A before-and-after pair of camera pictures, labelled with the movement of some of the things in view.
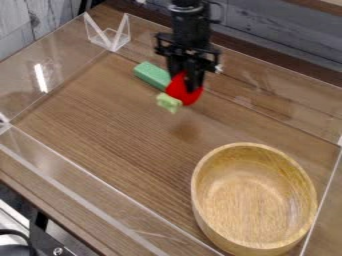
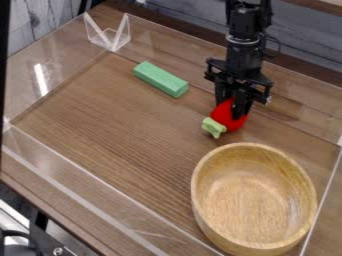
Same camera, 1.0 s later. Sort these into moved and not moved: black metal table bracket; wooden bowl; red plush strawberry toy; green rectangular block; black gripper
Moved: red plush strawberry toy; black gripper
Not moved: wooden bowl; black metal table bracket; green rectangular block
